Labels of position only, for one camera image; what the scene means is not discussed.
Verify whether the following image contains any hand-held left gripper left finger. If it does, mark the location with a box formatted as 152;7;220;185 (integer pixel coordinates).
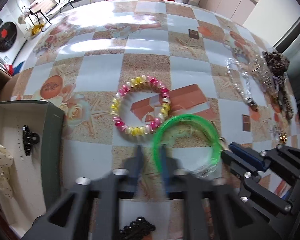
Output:
22;144;144;240

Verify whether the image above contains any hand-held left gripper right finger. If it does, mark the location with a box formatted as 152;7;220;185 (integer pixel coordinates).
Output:
161;145;281;240

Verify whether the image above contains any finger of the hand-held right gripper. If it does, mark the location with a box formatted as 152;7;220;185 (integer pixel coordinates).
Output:
228;141;300;181
221;150;293;217

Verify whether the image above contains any green plastic hair ring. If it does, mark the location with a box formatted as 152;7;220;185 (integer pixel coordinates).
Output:
152;114;222;173

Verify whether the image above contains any dark green storage box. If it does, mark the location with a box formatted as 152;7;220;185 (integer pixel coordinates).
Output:
0;100;65;238

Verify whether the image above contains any gold metal hair clip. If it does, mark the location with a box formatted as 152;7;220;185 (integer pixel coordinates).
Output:
272;125;288;145

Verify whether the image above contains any black beaded hair clip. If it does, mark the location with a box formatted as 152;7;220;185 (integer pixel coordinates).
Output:
119;216;156;240

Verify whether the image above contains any clear spiked hair clip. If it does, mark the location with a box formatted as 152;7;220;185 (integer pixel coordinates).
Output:
250;54;278;93

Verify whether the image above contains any leopard print scrunchie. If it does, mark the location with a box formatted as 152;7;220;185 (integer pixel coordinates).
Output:
262;51;290;77

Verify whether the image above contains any black claw hair clip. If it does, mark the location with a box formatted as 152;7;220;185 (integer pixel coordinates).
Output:
21;125;41;157

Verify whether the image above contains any grey sofa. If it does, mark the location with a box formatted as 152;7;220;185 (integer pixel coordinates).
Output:
275;12;300;101

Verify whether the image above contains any cream polka-dot scrunchie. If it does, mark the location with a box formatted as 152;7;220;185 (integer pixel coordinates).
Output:
0;141;14;199

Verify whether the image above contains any white cabinet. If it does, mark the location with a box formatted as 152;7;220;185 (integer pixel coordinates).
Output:
197;0;268;26

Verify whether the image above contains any black metal folding rack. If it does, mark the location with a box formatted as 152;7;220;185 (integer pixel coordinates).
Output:
29;0;75;26

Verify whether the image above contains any white washing machine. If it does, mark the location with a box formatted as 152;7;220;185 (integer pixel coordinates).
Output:
0;12;28;63

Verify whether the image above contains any brown braided hair tie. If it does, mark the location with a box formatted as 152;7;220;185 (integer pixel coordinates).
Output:
277;90;295;120

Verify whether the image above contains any silver chain bracelet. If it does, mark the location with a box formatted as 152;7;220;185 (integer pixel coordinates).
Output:
225;57;259;111

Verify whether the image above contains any pink yellow spiral hair tie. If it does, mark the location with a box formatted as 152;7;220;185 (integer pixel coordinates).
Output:
111;75;171;137

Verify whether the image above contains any purple white elastic hair tie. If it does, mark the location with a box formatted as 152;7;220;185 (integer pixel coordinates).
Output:
272;75;287;91

